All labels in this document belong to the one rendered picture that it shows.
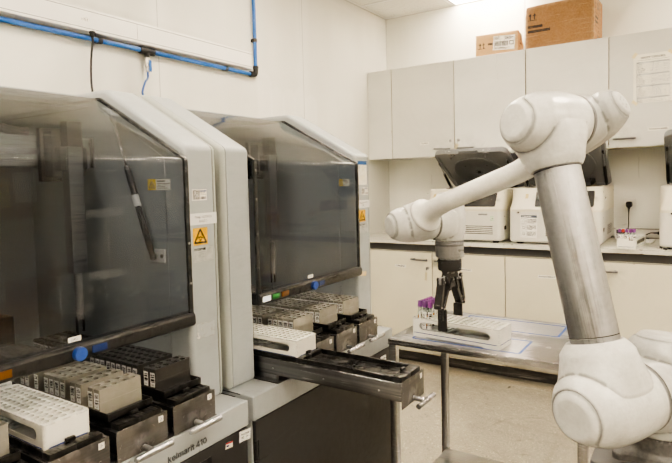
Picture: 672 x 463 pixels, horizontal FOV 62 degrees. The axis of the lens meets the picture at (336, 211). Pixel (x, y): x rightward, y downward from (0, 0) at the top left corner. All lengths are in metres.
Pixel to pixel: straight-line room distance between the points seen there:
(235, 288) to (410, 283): 2.56
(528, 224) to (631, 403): 2.57
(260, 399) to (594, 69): 3.06
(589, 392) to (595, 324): 0.14
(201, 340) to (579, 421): 0.94
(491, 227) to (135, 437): 2.87
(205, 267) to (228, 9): 2.09
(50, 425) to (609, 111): 1.35
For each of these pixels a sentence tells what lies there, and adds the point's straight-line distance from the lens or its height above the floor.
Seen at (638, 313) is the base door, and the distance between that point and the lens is 3.72.
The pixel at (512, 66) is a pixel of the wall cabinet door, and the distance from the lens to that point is 4.13.
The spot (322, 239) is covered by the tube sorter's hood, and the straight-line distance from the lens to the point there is 1.97.
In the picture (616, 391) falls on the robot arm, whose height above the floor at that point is 0.91.
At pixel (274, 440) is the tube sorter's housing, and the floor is 0.58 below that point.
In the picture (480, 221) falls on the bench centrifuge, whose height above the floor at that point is 1.04.
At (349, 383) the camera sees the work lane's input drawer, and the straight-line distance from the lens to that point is 1.59.
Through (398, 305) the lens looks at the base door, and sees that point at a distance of 4.16.
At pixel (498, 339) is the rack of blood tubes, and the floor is 0.85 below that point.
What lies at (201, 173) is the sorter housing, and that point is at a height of 1.36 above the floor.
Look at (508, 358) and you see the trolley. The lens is 1.71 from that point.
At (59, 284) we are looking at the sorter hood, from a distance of 1.30.
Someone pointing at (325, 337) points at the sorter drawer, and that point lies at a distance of 1.91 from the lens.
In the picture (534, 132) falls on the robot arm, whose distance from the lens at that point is 1.24.
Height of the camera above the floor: 1.33
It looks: 3 degrees down
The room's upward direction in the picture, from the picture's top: 1 degrees counter-clockwise
